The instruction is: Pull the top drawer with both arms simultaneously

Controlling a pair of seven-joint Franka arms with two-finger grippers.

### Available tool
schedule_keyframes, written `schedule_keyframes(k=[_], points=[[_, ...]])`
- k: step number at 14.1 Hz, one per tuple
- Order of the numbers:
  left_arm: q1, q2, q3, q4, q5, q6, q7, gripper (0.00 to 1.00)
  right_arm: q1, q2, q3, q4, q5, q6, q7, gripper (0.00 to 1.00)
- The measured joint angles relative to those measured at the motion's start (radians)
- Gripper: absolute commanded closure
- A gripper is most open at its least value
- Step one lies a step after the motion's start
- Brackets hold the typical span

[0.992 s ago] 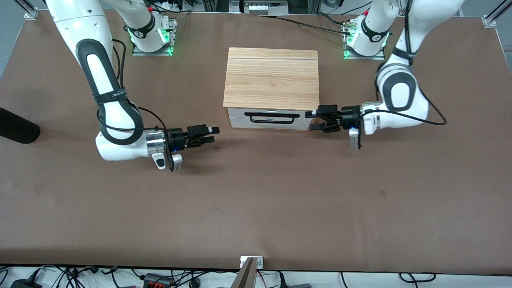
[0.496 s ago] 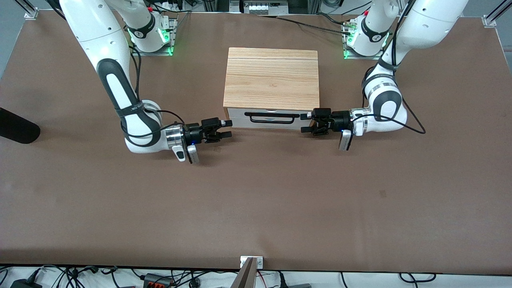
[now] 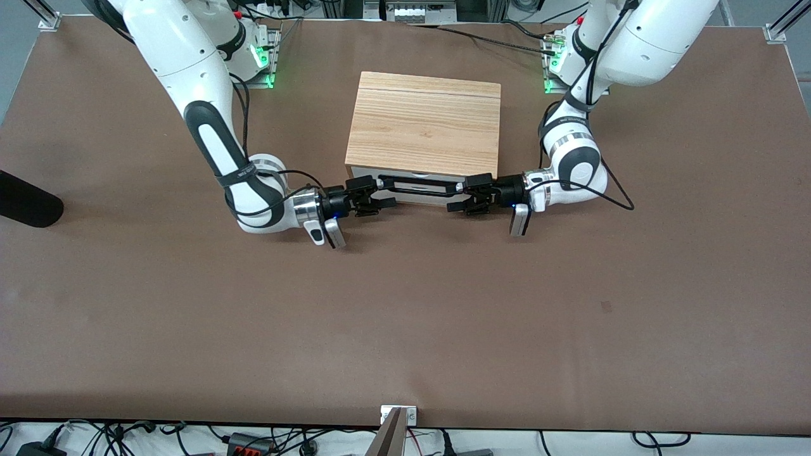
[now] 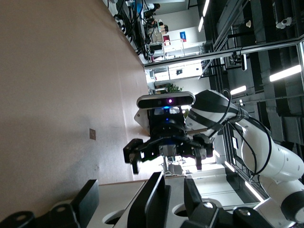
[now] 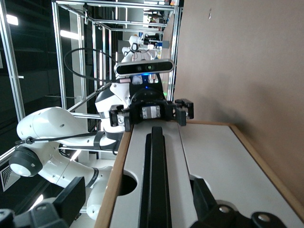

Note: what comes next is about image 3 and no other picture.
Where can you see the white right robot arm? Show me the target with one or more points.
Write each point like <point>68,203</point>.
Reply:
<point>190,69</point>

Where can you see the silver camera mount bracket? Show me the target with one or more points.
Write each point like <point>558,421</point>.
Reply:
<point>408,416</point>

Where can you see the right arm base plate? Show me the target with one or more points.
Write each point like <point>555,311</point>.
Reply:
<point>269,73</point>

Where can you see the wooden drawer cabinet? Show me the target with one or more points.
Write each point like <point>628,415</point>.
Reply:
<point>424,123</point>

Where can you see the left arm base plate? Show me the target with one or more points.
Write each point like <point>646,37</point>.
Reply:
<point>548,81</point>

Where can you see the grey power strip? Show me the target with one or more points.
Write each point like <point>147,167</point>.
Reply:
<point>418,11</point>

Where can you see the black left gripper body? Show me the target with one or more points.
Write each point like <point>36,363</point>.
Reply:
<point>508,188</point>

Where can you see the aluminium frame post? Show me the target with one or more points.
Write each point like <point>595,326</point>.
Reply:
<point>782,28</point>
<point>45,14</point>

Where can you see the black rounded cylinder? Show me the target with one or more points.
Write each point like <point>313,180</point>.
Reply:
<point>28,202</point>

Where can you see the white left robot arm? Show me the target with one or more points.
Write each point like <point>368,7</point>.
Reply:
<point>652,44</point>

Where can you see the black box red connectors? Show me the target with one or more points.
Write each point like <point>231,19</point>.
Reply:
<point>250,445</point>

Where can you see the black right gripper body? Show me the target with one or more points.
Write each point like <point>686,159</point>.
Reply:
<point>334,204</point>

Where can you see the black power adapter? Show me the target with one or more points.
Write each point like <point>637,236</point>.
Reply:
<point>41,449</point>

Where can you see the white-fronted wooden drawer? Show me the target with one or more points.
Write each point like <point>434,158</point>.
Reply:
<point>421,198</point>

